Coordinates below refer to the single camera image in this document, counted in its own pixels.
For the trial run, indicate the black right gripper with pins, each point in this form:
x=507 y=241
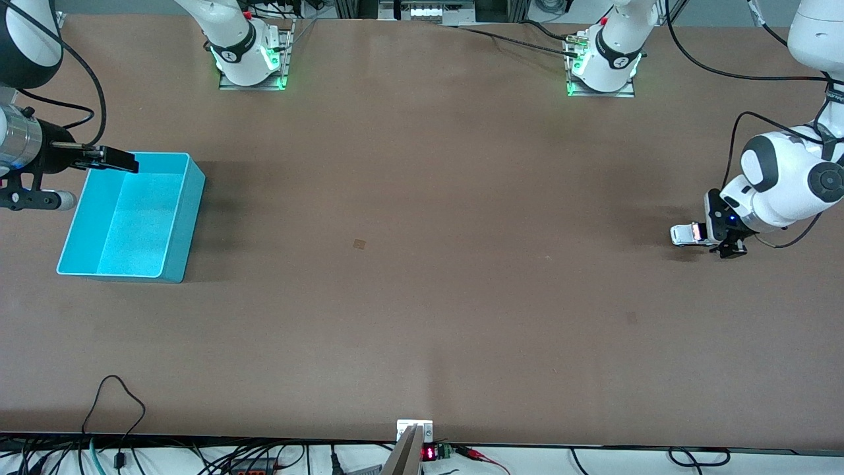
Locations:
x=56 y=158

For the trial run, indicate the small LED display module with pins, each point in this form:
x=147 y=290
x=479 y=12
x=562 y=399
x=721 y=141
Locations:
x=430 y=453

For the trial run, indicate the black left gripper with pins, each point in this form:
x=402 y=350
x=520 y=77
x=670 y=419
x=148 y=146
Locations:
x=718 y=227

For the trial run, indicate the white jeep toy black roof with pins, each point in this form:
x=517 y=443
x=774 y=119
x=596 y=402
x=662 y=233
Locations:
x=682 y=235

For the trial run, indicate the white metal bracket plate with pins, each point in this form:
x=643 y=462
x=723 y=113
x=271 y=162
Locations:
x=400 y=427

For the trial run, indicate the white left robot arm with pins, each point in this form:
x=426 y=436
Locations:
x=784 y=178

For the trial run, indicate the turquoise plastic bin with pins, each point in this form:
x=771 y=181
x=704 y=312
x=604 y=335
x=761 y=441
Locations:
x=132 y=231

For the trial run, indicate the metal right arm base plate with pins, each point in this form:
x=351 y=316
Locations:
x=286 y=66

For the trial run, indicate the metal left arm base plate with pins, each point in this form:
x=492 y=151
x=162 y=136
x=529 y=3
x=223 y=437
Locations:
x=623 y=94

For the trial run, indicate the black plug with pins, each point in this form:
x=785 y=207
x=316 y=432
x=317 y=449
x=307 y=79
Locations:
x=335 y=462

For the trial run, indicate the grey metal mounting bar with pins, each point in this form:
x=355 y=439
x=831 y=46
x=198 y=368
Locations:
x=402 y=458

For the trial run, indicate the aluminium frame profile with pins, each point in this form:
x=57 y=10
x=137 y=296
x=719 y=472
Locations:
x=60 y=21
x=674 y=12

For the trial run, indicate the black power strip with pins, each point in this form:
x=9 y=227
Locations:
x=254 y=470

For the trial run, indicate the white ventilated control box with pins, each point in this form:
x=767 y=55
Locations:
x=428 y=10

